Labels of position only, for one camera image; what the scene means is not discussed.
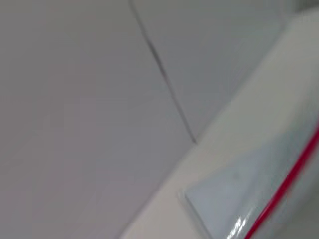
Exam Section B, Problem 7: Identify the clear document bag red zipper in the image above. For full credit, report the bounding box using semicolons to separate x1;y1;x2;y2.
177;124;319;239

